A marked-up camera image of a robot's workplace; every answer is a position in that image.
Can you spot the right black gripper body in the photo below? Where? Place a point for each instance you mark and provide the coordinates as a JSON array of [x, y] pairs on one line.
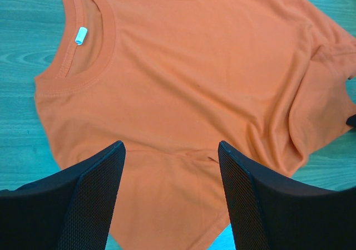
[[350, 115]]

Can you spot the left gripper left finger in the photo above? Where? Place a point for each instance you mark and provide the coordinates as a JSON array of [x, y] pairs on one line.
[[71, 209]]

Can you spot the orange t-shirt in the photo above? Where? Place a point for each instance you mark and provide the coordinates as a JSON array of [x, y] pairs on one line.
[[173, 78]]

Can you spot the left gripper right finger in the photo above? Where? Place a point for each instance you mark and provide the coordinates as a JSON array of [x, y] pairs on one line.
[[270, 211]]

